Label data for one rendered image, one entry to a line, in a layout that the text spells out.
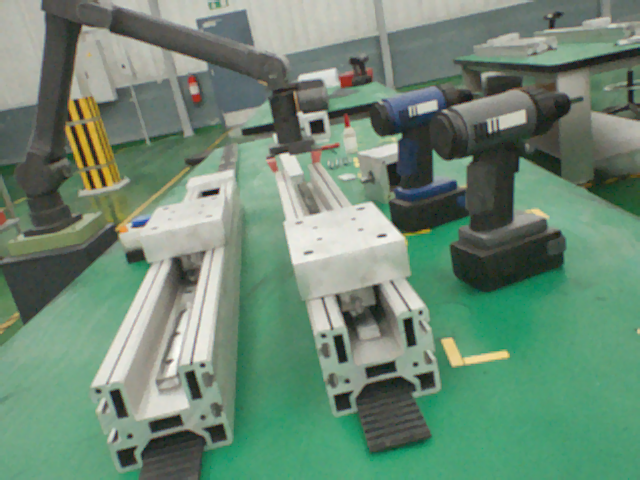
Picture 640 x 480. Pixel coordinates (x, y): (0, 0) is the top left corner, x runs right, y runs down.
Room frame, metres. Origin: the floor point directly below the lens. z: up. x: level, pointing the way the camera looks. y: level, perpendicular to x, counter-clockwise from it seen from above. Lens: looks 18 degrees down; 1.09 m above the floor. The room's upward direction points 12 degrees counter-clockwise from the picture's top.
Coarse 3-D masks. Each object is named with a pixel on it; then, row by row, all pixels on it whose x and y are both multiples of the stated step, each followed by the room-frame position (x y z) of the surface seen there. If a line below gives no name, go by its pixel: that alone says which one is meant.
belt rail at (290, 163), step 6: (276, 138) 2.26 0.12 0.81; (282, 156) 1.79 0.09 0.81; (288, 156) 1.76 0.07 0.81; (294, 156) 1.74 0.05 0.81; (282, 162) 1.72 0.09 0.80; (288, 162) 1.66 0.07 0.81; (294, 162) 1.64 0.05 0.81; (288, 168) 1.56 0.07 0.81; (294, 168) 1.54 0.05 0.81; (300, 168) 1.52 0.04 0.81; (288, 174) 1.48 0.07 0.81; (294, 174) 1.46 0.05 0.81; (300, 174) 1.45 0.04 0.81; (294, 180) 1.45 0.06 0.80; (300, 180) 1.45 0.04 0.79
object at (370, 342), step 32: (288, 192) 1.01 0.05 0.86; (320, 192) 1.05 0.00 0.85; (384, 288) 0.51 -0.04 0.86; (320, 320) 0.47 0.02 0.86; (352, 320) 0.52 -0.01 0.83; (384, 320) 0.52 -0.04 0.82; (416, 320) 0.45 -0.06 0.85; (320, 352) 0.45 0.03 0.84; (352, 352) 0.47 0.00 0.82; (384, 352) 0.46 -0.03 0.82; (416, 352) 0.45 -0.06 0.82; (352, 384) 0.45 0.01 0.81; (416, 384) 0.45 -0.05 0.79
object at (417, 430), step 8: (408, 424) 0.40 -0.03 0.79; (416, 424) 0.40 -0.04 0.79; (424, 424) 0.40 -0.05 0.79; (376, 432) 0.40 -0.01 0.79; (384, 432) 0.40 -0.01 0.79; (392, 432) 0.40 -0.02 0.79; (400, 432) 0.40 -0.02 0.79; (408, 432) 0.39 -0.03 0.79; (416, 432) 0.39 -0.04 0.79; (424, 432) 0.39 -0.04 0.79; (368, 440) 0.40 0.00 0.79; (376, 440) 0.39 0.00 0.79; (384, 440) 0.39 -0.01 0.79; (392, 440) 0.39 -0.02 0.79; (400, 440) 0.39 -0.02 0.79; (408, 440) 0.39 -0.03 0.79; (416, 440) 0.39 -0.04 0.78; (376, 448) 0.39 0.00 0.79
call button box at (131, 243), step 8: (128, 224) 1.13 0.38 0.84; (144, 224) 1.09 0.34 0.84; (128, 232) 1.07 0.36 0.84; (136, 232) 1.07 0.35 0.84; (120, 240) 1.07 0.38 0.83; (128, 240) 1.06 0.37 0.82; (136, 240) 1.07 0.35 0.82; (128, 248) 1.06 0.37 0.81; (136, 248) 1.07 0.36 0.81; (128, 256) 1.06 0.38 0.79; (136, 256) 1.07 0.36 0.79; (144, 256) 1.07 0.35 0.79
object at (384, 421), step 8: (408, 408) 0.42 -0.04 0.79; (416, 408) 0.42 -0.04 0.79; (376, 416) 0.42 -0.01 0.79; (384, 416) 0.42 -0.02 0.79; (392, 416) 0.42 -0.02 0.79; (400, 416) 0.42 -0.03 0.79; (408, 416) 0.41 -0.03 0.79; (416, 416) 0.41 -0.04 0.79; (368, 424) 0.42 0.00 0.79; (376, 424) 0.41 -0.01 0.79; (384, 424) 0.41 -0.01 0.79; (392, 424) 0.41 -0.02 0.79; (400, 424) 0.41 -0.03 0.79; (368, 432) 0.41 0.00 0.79
